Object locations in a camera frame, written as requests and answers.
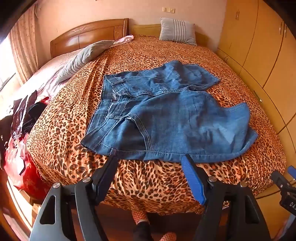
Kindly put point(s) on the leopard print blanket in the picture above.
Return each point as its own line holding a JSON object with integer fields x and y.
{"x": 161, "y": 51}

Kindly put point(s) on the black clothes pile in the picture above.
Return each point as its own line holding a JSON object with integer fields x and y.
{"x": 32, "y": 113}

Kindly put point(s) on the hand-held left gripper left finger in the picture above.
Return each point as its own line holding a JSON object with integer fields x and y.
{"x": 108, "y": 169}

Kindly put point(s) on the red dotted slipper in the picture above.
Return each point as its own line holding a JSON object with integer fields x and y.
{"x": 168, "y": 236}
{"x": 139, "y": 215}

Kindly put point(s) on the pink patterned curtain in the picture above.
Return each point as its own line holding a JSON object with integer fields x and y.
{"x": 23, "y": 44}

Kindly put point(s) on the person's feet in socks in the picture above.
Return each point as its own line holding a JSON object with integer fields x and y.
{"x": 143, "y": 231}

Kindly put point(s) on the red cloth pile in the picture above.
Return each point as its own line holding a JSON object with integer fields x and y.
{"x": 25, "y": 171}

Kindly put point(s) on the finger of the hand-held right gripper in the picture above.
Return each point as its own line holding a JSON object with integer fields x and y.
{"x": 280, "y": 182}
{"x": 292, "y": 172}

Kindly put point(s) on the blue denim pants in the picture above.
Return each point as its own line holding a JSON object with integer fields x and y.
{"x": 173, "y": 115}

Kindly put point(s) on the plain grey pillow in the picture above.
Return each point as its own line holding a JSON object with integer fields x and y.
{"x": 85, "y": 54}

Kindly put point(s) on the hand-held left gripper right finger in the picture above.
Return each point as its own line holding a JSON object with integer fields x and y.
{"x": 193, "y": 178}

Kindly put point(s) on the wooden wardrobe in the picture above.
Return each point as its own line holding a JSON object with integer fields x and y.
{"x": 261, "y": 41}

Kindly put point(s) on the pink cloth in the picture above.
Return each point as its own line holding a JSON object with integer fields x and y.
{"x": 123, "y": 40}

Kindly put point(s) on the carved wooden headboard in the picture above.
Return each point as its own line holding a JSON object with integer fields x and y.
{"x": 92, "y": 32}

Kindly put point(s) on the grey striped pillow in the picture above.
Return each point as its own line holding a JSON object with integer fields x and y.
{"x": 177, "y": 30}

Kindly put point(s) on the window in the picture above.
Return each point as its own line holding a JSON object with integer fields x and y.
{"x": 8, "y": 67}

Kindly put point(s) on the pink floral bedsheet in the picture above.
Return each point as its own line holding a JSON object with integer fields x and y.
{"x": 50, "y": 71}

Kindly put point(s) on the plain wooden headboard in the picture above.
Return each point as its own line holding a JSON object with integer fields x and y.
{"x": 143, "y": 30}

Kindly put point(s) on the wall light switch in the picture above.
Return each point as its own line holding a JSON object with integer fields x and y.
{"x": 168, "y": 9}

